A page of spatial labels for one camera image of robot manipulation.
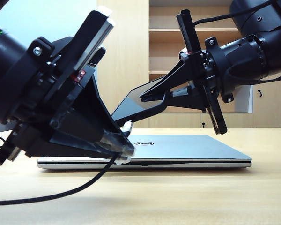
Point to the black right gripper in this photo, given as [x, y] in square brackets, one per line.
[213, 70]

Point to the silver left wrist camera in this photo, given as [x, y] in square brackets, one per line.
[98, 35]

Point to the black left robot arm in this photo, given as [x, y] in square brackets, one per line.
[4, 70]

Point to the black smartphone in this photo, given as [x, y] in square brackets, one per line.
[131, 100]

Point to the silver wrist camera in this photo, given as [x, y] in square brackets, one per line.
[183, 52]
[98, 35]

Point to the silver Dell laptop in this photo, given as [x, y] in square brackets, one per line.
[189, 150]

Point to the light wooden shelf cabinet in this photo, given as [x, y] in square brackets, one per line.
[121, 93]

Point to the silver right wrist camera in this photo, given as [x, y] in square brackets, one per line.
[183, 52]

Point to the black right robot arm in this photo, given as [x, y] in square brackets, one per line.
[260, 23]

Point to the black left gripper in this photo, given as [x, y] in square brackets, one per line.
[49, 89]

